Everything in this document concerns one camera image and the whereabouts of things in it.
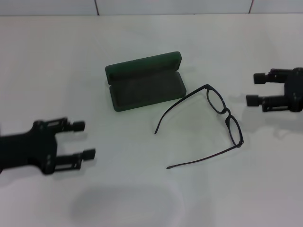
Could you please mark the black round-framed glasses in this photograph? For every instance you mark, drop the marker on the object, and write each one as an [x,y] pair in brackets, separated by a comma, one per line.
[227,114]

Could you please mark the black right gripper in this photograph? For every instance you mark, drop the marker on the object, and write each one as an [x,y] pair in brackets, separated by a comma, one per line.
[296,89]

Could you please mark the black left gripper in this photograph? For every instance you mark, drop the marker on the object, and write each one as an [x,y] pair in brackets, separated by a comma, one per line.
[30,149]

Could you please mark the green glasses case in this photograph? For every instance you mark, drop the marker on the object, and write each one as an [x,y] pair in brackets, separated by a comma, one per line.
[146,92]

